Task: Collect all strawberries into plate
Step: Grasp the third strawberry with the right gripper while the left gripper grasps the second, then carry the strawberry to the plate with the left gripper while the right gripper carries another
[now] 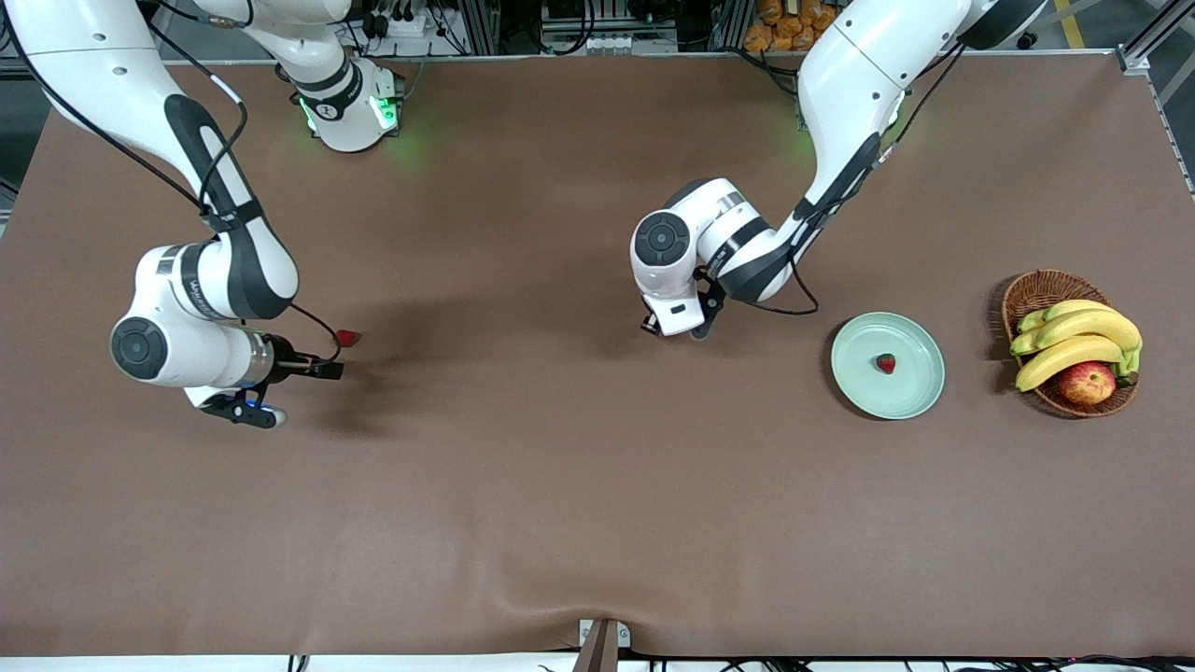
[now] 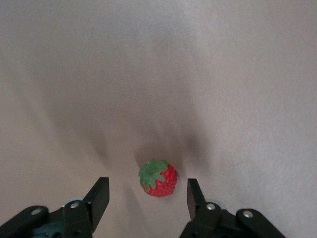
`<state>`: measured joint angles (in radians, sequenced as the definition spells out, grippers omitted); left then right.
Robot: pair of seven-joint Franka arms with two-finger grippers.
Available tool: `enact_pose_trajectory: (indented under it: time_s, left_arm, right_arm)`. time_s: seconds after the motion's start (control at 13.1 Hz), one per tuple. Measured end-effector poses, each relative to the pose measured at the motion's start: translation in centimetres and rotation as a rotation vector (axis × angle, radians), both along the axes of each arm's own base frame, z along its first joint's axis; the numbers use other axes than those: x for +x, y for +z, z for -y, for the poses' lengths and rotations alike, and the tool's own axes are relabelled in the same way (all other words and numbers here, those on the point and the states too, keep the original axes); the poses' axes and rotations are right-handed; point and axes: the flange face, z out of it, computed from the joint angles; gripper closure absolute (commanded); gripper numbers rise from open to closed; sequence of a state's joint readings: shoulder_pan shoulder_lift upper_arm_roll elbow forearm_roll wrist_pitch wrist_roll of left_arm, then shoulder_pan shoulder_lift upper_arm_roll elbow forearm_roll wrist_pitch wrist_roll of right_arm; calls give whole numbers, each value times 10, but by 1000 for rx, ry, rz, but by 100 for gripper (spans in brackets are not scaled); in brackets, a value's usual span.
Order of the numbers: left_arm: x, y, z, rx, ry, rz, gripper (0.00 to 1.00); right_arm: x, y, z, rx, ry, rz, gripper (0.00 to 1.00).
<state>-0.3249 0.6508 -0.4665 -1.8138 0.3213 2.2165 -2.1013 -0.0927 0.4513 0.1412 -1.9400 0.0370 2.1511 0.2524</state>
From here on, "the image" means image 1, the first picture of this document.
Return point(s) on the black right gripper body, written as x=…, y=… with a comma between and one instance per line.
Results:
x=288, y=359

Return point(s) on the red strawberry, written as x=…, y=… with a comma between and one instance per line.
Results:
x=885, y=363
x=349, y=338

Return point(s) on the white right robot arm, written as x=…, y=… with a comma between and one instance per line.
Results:
x=93, y=65

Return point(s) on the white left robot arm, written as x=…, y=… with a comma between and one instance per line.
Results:
x=859, y=75

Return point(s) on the pale green round plate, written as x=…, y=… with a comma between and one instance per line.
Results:
x=906, y=392

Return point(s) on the brown table cover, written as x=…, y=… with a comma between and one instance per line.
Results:
x=597, y=523

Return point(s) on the white connector strip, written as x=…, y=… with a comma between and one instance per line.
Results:
x=627, y=43

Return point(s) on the orange bread rolls bag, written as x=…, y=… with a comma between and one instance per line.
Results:
x=775, y=33

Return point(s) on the white power strip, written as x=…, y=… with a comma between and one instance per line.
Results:
x=401, y=23

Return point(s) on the brown wicker basket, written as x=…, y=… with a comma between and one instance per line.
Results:
x=1036, y=289

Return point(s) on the yellow banana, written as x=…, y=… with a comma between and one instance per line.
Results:
x=1064, y=356
x=1092, y=325
x=1074, y=308

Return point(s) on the red apple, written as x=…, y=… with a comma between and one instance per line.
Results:
x=1086, y=383

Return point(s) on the grey metal table bracket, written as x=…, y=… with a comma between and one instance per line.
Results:
x=602, y=644

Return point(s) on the aluminium frame profile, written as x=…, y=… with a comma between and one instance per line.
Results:
x=1134, y=61

